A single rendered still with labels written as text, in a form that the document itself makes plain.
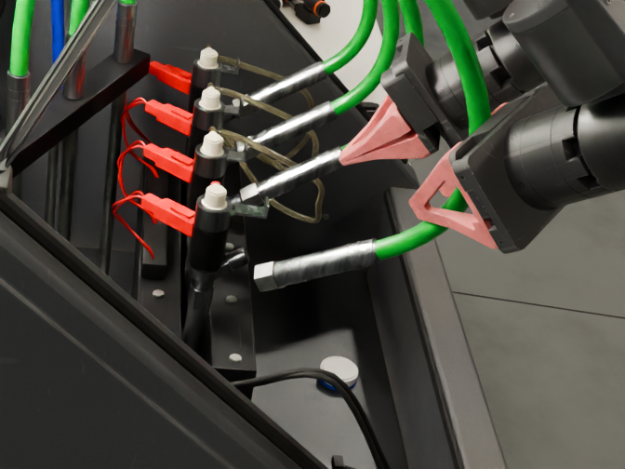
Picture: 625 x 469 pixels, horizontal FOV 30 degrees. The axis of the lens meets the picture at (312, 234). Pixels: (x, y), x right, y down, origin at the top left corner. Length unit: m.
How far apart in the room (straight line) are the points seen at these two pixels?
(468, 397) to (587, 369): 1.71
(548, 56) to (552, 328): 2.22
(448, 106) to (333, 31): 0.69
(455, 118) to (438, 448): 0.31
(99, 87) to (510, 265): 2.03
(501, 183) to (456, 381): 0.39
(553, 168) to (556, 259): 2.40
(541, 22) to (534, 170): 0.10
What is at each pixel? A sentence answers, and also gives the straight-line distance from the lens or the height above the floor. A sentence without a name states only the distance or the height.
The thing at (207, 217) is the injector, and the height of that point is 1.10.
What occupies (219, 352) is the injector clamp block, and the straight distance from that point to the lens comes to 0.97.
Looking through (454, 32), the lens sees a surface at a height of 1.33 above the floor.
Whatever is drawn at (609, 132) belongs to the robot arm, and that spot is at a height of 1.33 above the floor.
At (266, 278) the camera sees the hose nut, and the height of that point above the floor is 1.12.
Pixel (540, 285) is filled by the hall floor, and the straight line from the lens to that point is 2.95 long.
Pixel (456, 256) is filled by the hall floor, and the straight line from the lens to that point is 2.96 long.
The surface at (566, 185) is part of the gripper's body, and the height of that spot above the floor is 1.29.
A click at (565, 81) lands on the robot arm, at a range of 0.63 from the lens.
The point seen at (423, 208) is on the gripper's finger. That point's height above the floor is 1.21.
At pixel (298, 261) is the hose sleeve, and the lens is 0.82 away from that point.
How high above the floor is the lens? 1.60
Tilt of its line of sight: 34 degrees down
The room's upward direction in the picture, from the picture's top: 12 degrees clockwise
